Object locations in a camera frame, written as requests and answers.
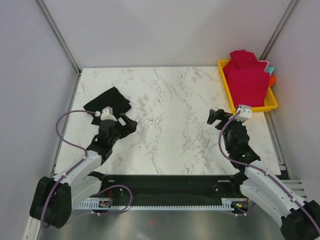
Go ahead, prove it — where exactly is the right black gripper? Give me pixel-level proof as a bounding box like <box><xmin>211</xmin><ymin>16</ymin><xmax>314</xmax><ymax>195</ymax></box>
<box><xmin>206</xmin><ymin>108</ymin><xmax>244</xmax><ymax>152</ymax></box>

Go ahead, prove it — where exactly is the black t-shirt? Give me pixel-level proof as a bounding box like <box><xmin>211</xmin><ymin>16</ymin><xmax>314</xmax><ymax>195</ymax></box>
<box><xmin>84</xmin><ymin>87</ymin><xmax>132</xmax><ymax>126</ymax></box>

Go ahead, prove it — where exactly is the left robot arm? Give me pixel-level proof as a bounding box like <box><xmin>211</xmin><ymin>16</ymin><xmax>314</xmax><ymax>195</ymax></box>
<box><xmin>29</xmin><ymin>111</ymin><xmax>138</xmax><ymax>229</ymax></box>

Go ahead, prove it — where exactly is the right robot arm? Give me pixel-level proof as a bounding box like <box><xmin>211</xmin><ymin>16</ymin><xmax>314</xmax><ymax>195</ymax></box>
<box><xmin>207</xmin><ymin>105</ymin><xmax>320</xmax><ymax>240</ymax></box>

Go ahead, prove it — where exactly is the red t-shirt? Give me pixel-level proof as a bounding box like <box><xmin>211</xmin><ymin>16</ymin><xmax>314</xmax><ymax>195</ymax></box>
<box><xmin>223</xmin><ymin>49</ymin><xmax>270</xmax><ymax>108</ymax></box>

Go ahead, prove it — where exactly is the yellow plastic bin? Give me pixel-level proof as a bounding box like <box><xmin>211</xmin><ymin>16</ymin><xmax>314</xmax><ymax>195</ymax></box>
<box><xmin>217</xmin><ymin>59</ymin><xmax>278</xmax><ymax>114</ymax></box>

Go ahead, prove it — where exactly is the orange cloth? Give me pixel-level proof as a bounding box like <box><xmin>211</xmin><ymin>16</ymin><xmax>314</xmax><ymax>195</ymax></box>
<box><xmin>268</xmin><ymin>74</ymin><xmax>277</xmax><ymax>88</ymax></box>

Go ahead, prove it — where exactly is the cyan cloth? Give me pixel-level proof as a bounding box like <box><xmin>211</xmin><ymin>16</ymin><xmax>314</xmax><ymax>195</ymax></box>
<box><xmin>265</xmin><ymin>66</ymin><xmax>275</xmax><ymax>76</ymax></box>

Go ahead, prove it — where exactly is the pink cloth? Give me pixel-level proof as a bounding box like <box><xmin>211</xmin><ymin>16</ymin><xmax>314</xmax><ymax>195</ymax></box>
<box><xmin>259</xmin><ymin>60</ymin><xmax>270</xmax><ymax>70</ymax></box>

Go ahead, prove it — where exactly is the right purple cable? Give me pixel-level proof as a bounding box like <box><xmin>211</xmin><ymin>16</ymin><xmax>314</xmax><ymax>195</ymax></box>
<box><xmin>217</xmin><ymin>106</ymin><xmax>320</xmax><ymax>235</ymax></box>

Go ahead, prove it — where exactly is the purple cable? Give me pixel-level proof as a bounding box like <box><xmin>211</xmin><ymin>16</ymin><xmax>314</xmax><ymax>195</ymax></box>
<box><xmin>217</xmin><ymin>106</ymin><xmax>320</xmax><ymax>235</ymax></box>
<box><xmin>39</xmin><ymin>110</ymin><xmax>133</xmax><ymax>229</ymax></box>

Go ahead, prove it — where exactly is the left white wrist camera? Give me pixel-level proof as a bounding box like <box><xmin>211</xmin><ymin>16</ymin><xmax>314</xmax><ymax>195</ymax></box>
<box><xmin>94</xmin><ymin>106</ymin><xmax>117</xmax><ymax>122</ymax></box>

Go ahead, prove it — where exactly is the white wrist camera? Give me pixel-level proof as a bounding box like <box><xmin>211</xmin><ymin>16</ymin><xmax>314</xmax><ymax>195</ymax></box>
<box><xmin>94</xmin><ymin>106</ymin><xmax>117</xmax><ymax>122</ymax></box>
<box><xmin>235</xmin><ymin>104</ymin><xmax>253</xmax><ymax>122</ymax></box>

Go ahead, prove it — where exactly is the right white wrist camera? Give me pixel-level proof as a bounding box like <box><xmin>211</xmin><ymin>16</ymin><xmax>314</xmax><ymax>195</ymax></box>
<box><xmin>235</xmin><ymin>104</ymin><xmax>253</xmax><ymax>122</ymax></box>

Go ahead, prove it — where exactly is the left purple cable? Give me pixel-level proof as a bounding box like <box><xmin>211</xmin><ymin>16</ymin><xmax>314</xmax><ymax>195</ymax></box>
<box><xmin>39</xmin><ymin>110</ymin><xmax>133</xmax><ymax>229</ymax></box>

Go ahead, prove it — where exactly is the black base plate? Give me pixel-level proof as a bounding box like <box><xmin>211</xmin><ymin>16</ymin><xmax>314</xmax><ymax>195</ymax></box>
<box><xmin>90</xmin><ymin>171</ymin><xmax>254</xmax><ymax>210</ymax></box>

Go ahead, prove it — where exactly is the white slotted cable duct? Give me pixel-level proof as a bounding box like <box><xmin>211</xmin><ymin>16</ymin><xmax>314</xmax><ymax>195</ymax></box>
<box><xmin>75</xmin><ymin>198</ymin><xmax>235</xmax><ymax>211</ymax></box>

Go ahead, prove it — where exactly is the right aluminium frame post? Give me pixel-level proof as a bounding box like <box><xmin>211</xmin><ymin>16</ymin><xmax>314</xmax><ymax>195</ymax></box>
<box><xmin>260</xmin><ymin>0</ymin><xmax>301</xmax><ymax>61</ymax></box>

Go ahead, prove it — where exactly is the aluminium frame post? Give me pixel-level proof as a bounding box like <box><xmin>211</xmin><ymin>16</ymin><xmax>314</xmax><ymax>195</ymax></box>
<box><xmin>35</xmin><ymin>0</ymin><xmax>82</xmax><ymax>76</ymax></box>
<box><xmin>260</xmin><ymin>0</ymin><xmax>301</xmax><ymax>61</ymax></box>

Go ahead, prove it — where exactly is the aluminium rail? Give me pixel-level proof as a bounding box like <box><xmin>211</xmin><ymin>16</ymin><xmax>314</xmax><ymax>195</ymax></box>
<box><xmin>282</xmin><ymin>179</ymin><xmax>307</xmax><ymax>199</ymax></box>

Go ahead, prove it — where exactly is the left aluminium frame post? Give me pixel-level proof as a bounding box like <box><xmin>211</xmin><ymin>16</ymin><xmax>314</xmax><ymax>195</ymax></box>
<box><xmin>35</xmin><ymin>0</ymin><xmax>82</xmax><ymax>76</ymax></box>

